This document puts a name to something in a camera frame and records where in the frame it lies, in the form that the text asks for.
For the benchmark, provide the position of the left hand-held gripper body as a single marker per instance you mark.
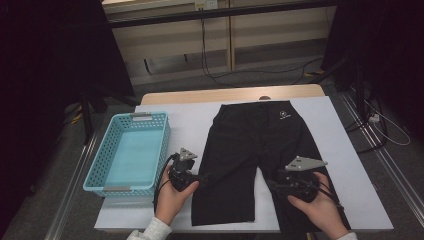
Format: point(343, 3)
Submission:
point(181, 173)

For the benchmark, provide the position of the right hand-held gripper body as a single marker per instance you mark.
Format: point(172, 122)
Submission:
point(300, 183)

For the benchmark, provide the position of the black short pants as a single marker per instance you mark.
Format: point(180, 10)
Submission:
point(240, 150)

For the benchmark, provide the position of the light blue plastic basket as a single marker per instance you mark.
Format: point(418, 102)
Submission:
point(130, 156)

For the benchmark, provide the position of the person's left hand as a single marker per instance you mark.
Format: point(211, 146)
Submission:
point(171, 203)

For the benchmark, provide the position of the person's right hand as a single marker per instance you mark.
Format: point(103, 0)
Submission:
point(323, 213)

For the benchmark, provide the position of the white table cover board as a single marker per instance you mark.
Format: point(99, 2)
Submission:
point(350, 150)

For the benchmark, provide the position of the light wooden table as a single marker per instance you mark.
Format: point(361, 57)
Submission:
point(200, 95)

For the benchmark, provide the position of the round grey table grommet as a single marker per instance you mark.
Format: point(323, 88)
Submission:
point(265, 97)

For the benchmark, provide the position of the white power plug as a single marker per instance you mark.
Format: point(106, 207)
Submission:
point(374, 117)

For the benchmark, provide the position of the beige wooden cabinet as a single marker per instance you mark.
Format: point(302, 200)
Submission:
point(173, 36)

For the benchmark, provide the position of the black curtain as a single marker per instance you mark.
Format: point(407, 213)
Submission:
point(393, 50)
point(40, 83)

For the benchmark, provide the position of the black horizontal bar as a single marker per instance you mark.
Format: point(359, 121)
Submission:
point(216, 14)

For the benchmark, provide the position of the aluminium floor rail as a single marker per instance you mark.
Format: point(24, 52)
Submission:
point(71, 186)
point(400, 173)

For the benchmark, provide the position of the white wall outlet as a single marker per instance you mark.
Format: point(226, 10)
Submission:
point(206, 4)

